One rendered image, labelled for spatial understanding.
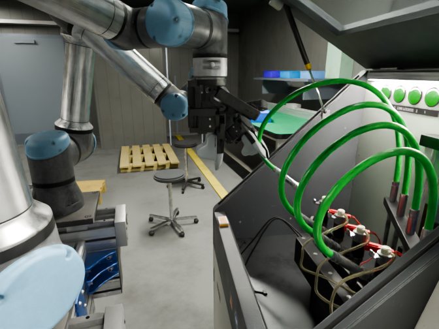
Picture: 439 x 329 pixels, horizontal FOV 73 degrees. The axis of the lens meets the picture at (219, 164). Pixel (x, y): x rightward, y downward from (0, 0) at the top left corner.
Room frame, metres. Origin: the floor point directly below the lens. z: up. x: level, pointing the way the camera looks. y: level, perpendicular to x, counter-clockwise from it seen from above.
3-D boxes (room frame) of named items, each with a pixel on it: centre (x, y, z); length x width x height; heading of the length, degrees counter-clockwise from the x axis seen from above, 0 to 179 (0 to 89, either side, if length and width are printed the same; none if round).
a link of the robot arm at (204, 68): (0.68, 0.02, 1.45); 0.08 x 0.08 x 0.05
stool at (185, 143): (3.65, 0.41, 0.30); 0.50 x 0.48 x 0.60; 157
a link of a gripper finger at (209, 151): (0.67, 0.02, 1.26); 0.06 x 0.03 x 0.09; 98
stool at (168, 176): (2.61, 0.45, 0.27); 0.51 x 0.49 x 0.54; 14
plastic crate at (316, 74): (3.79, -1.14, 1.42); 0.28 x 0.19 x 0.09; 16
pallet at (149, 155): (4.91, 1.23, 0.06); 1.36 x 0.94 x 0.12; 14
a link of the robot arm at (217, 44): (0.68, 0.02, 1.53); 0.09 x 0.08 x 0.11; 149
